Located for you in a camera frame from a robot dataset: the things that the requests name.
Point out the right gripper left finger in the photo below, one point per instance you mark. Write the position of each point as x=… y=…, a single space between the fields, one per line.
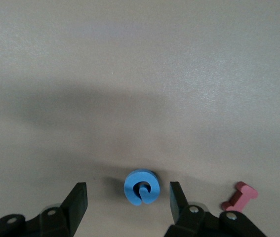
x=55 y=222

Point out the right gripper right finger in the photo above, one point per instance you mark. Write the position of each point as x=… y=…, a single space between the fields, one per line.
x=194 y=222

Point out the blue foam letter C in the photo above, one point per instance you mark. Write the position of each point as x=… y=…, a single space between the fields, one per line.
x=130 y=190

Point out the red foam letter I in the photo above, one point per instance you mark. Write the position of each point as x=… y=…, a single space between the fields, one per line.
x=243 y=197

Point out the brown table cover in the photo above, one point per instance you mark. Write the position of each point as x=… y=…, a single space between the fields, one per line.
x=139 y=74

